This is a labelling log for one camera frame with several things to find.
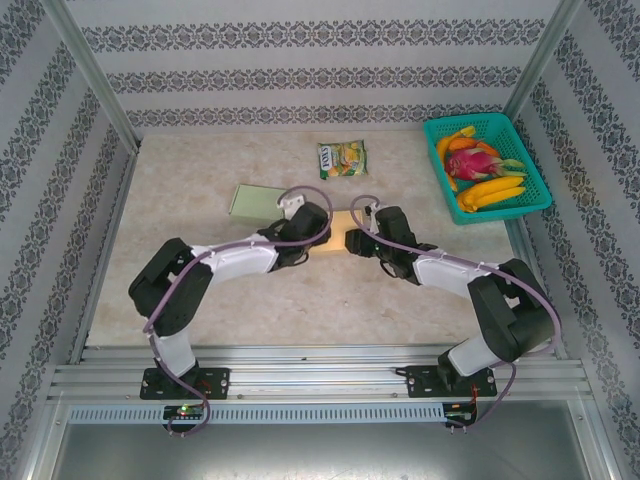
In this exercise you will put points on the pink toy dragon fruit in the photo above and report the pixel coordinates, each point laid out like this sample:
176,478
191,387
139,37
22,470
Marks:
467,165

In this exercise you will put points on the small orange toy fruit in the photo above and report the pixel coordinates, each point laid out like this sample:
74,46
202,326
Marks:
488,149

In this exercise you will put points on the green paper box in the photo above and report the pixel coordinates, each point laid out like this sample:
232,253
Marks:
250,205

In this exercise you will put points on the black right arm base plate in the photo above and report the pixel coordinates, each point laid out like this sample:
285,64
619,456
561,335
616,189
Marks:
420,382

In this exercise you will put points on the teal plastic basket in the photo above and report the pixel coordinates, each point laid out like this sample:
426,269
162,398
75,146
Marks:
530,165

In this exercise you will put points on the grey metal sheet panel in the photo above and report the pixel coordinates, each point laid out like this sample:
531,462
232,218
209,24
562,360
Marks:
320,450

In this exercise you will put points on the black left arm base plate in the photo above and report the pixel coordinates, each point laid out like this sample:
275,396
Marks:
215,382

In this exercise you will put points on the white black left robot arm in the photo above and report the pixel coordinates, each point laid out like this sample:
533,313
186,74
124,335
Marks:
240,257

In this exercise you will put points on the orange paper box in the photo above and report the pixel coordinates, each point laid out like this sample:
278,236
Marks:
337,235

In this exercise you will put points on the yellow toy banana bunch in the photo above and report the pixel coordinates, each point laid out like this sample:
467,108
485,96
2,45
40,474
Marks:
492,192

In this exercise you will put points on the green yellow candy bag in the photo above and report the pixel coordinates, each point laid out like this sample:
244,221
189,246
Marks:
342,159

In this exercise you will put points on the small yellow toy pepper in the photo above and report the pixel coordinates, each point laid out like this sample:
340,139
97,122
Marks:
467,131

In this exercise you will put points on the orange crescent toy fruit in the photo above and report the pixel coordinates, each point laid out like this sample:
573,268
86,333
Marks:
442,152

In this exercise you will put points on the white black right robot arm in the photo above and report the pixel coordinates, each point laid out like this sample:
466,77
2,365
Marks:
445,272

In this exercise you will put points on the aluminium corner post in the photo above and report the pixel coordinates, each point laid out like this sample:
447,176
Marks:
92,72
540,60

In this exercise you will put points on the aluminium mounting rail frame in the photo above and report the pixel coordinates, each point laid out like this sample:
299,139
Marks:
320,370

